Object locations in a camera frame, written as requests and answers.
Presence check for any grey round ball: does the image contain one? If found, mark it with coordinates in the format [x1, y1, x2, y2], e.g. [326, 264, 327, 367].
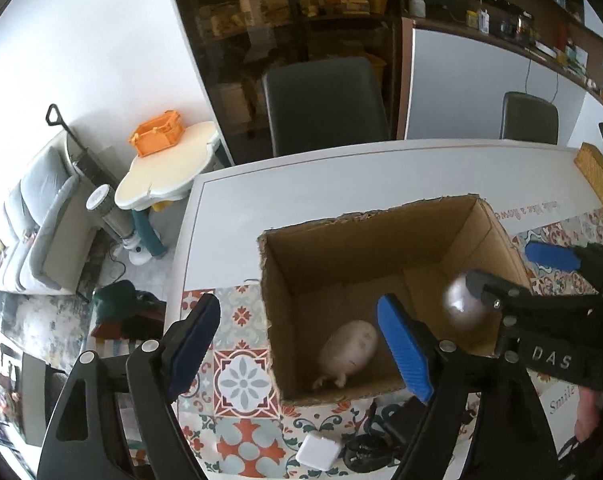
[443, 273, 489, 333]

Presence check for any beige plush toy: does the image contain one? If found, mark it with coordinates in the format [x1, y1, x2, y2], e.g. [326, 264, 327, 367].
[312, 320, 379, 390]

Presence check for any white charger cube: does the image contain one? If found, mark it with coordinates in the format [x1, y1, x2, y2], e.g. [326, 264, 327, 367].
[296, 431, 343, 471]

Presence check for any right human hand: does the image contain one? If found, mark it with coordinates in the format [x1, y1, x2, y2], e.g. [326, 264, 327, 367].
[574, 386, 603, 443]

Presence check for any green bag on floor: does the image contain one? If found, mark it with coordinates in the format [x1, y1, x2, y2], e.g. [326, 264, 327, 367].
[91, 280, 166, 340]

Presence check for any patterned table mat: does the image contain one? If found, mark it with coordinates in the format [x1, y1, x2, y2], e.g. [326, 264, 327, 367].
[178, 196, 603, 479]

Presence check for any black dining chair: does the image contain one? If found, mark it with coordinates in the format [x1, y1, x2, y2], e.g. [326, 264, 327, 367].
[500, 91, 559, 145]
[262, 56, 390, 157]

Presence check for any brown cardboard box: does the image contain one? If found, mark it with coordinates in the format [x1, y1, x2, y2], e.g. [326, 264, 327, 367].
[257, 194, 538, 408]

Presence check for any grey sofa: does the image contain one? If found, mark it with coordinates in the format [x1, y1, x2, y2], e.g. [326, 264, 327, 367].
[0, 146, 99, 296]

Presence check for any cream flower side table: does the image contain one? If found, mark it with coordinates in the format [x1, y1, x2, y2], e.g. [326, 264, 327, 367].
[115, 122, 222, 258]

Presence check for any stick vacuum cleaner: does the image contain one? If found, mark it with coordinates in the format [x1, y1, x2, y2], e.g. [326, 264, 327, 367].
[46, 103, 153, 266]

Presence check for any orange plastic crate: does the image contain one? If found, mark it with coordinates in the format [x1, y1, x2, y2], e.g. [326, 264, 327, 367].
[128, 110, 184, 157]

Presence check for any dark glass cabinet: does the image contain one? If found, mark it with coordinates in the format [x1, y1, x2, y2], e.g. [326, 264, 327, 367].
[176, 0, 401, 164]

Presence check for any black power adapter with cable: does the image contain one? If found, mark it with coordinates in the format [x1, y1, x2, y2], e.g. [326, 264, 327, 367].
[343, 396, 426, 474]

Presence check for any wooden wall shelf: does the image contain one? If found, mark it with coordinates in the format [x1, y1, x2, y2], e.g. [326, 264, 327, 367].
[398, 0, 603, 122]

